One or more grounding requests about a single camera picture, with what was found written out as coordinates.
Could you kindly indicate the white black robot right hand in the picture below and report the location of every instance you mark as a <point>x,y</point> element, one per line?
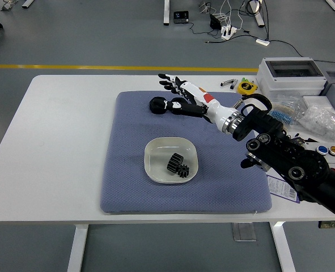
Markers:
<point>215,110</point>

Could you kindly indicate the yellow tape measure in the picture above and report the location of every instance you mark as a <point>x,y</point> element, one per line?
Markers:
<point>246,88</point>

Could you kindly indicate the bag of blue resistors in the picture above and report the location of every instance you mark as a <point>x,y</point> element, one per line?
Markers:
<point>286,113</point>

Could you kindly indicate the black silver marker pen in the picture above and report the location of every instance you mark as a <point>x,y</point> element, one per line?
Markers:
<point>226,83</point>
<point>233,85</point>

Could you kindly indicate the white table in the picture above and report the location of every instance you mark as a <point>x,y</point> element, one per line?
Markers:
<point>56,141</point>

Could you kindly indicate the large black hex nut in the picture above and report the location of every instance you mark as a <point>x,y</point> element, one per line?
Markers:
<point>155,109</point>
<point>178,99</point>

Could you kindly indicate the white power strip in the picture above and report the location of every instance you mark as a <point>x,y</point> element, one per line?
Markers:
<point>228,31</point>

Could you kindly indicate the small metal stand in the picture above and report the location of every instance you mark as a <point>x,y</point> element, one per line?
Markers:
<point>8,6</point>

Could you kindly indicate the white adapter block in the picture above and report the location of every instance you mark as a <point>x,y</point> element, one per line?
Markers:
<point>262,42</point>

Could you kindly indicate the table control panel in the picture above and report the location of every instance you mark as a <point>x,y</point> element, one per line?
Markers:
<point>330,224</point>

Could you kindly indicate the large black gear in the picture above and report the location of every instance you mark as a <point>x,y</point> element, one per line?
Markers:
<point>173,163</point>

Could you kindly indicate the grey enclosure with clear lid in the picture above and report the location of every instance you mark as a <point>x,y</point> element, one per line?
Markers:
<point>286,83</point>

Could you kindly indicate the purple-edged label card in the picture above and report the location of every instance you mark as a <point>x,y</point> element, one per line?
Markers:
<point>277,188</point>

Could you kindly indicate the white box blue yellow red buttons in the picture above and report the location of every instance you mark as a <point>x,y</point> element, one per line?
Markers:
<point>334,150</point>

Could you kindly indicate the blue-grey quilted mat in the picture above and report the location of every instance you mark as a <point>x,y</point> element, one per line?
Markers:
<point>184,198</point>

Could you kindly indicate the small black gear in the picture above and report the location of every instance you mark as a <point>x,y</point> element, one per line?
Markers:
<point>183,172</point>

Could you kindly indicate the black device with screen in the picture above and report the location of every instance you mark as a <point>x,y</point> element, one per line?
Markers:
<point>181,17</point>

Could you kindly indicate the black power adapter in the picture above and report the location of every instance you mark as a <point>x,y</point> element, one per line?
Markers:
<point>215,22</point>

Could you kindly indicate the clear plastic bracket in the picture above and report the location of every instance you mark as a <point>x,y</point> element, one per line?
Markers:
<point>243,232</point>

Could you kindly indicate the white square plate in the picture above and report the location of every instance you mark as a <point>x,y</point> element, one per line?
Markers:
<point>158,153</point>

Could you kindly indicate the clear bag of white parts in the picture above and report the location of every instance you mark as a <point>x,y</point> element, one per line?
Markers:
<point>323,122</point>

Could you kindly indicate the white far table leg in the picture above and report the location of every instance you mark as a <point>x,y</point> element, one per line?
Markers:
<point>28,3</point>
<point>334,5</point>
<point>258,17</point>
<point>167,12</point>

